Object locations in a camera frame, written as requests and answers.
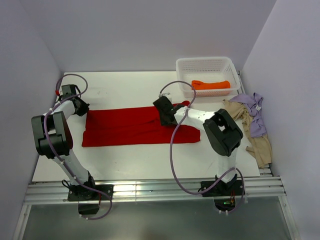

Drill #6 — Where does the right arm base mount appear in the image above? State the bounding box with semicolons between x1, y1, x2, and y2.
201;174;246;215

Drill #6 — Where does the rolled orange t-shirt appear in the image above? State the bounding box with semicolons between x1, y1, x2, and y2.
191;80;231;91

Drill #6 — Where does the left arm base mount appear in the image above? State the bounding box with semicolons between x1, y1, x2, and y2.
67;185;109;217

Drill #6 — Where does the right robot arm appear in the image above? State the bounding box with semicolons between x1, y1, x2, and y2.
153;95;243;195

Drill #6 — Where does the purple t-shirt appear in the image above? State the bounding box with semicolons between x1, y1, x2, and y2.
230;92;267;138

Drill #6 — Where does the aluminium rail frame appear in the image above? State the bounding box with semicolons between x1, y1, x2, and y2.
13;166;301;240

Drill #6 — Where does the beige t-shirt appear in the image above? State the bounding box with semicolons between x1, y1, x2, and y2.
222;99;273;169

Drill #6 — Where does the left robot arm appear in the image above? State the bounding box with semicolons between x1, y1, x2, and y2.
31;84;98;200

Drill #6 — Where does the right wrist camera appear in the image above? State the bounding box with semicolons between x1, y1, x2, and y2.
158;92;172;102

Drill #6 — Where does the red t-shirt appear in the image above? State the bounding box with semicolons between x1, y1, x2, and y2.
81;99;202;148

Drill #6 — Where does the white plastic basket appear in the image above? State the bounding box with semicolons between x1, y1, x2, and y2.
176;56;241;98

